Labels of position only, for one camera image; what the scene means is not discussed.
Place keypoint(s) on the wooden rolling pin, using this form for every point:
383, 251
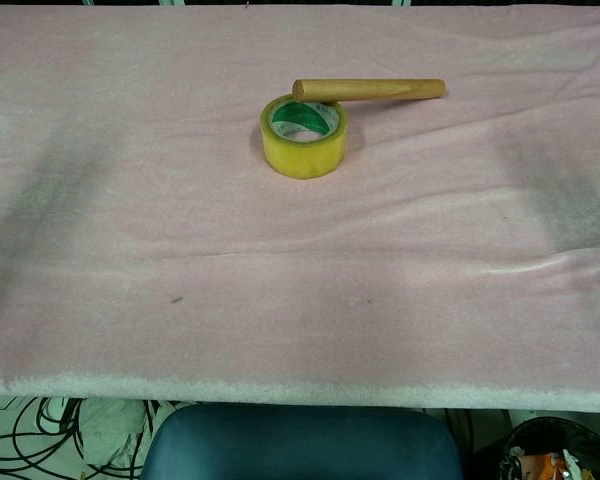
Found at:
375, 90

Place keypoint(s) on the yellow packing tape roll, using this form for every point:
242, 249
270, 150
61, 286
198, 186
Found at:
300, 157

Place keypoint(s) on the pink fleece table cloth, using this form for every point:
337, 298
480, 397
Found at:
180, 250

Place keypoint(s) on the blue chair seat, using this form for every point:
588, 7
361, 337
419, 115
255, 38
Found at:
300, 445

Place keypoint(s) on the white plastic bag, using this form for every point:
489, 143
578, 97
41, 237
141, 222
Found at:
110, 430

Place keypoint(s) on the black trash bin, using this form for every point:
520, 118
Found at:
570, 445

